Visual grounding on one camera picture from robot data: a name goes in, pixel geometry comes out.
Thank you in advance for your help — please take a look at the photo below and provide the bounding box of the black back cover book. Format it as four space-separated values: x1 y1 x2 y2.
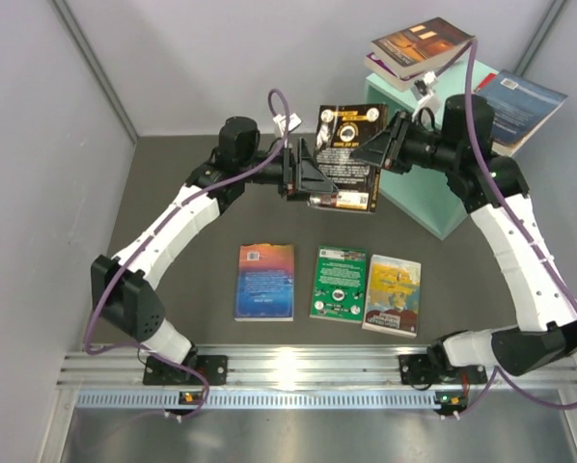
310 103 389 213

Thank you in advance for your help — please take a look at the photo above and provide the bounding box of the Edward Tulane dark book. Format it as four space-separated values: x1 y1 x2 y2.
371 17 474 78

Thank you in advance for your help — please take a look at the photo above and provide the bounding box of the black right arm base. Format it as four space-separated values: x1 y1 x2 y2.
398 354 488 389

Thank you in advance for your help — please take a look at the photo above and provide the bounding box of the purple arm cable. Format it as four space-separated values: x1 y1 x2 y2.
432 38 577 420
83 89 289 421

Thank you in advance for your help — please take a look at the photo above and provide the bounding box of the orange blue sunset book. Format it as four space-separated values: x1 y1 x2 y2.
234 243 295 322

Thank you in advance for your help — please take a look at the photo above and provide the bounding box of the right aluminium frame post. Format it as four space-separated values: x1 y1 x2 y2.
513 0 570 76

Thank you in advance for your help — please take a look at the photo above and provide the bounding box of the blue starry night book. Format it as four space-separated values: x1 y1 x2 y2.
475 70 567 156

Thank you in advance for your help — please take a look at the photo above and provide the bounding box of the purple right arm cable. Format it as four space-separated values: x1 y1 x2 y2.
432 38 577 420

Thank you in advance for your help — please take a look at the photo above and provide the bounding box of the mint green cube shelf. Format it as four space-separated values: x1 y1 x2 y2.
365 61 499 240

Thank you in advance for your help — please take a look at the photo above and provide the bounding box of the yellow blue cover book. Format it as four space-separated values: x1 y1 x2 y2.
362 255 422 338

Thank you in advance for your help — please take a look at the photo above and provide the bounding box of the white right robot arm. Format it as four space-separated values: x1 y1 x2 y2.
350 95 577 383

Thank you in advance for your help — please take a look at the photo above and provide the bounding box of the green back cover book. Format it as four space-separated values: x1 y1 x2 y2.
310 246 368 324

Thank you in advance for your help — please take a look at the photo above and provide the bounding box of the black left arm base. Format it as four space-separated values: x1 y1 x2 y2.
142 354 230 387

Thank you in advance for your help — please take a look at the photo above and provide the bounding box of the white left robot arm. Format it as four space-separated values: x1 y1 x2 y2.
91 114 338 383

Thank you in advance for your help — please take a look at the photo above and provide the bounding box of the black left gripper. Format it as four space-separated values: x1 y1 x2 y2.
238 136 336 201

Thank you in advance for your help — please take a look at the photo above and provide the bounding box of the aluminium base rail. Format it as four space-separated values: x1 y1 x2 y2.
51 342 577 411

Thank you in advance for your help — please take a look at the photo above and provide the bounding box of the red Treehouse book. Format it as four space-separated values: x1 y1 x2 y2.
473 72 497 93

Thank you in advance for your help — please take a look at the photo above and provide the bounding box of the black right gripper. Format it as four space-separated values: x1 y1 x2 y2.
352 109 461 175

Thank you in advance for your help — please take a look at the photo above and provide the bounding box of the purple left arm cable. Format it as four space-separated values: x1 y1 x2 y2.
83 89 289 421

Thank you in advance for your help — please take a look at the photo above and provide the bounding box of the aluminium corner frame post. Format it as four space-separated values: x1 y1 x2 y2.
48 0 139 145

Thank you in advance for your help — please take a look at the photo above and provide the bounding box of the purple Roald Dahl book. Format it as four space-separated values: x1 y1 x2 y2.
365 53 424 92

